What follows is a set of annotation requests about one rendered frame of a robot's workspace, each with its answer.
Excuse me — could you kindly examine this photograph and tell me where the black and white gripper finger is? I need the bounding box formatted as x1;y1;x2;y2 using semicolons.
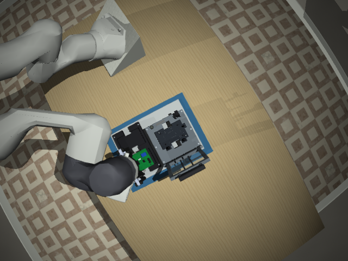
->
116;147;136;157
134;169;146;187

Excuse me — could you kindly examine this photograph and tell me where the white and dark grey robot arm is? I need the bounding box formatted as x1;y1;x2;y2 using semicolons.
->
0;13;138;203

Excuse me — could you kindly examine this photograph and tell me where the green circuit board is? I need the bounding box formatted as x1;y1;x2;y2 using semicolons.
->
132;148;154;171

